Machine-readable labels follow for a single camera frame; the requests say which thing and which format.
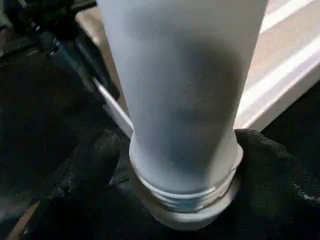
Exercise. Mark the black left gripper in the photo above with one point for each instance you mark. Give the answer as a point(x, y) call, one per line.
point(37, 20)

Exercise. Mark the white plastic table top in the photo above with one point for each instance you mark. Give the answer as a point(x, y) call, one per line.
point(282, 62)

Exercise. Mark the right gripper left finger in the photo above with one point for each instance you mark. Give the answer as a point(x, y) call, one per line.
point(75, 190)

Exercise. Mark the white plastic table leg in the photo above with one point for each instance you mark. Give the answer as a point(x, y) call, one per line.
point(180, 87)

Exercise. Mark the black table mat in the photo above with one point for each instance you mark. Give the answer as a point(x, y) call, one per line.
point(37, 112)

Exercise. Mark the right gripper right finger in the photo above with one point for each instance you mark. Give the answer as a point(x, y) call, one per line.
point(280, 190)

